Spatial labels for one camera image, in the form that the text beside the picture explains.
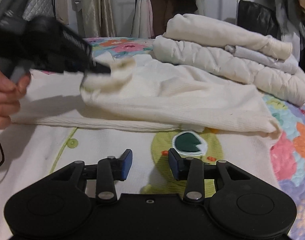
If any cream button pajama top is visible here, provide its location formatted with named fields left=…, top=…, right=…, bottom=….
left=0, top=53, right=282, bottom=239

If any person's left hand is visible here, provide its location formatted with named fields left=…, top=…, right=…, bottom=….
left=0, top=71, right=31, bottom=129

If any beige curtain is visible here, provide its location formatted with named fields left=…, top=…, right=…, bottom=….
left=72, top=0, right=116, bottom=37

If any floral quilted bedspread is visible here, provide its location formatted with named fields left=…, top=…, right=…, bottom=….
left=86, top=37, right=305, bottom=239

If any cream quilted folded jacket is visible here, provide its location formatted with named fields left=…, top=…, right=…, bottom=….
left=153, top=35, right=305, bottom=106

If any cream folded garment on top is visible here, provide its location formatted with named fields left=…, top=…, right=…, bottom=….
left=163, top=14, right=293, bottom=60

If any grey folded garment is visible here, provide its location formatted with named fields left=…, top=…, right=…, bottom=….
left=225, top=45, right=299, bottom=75

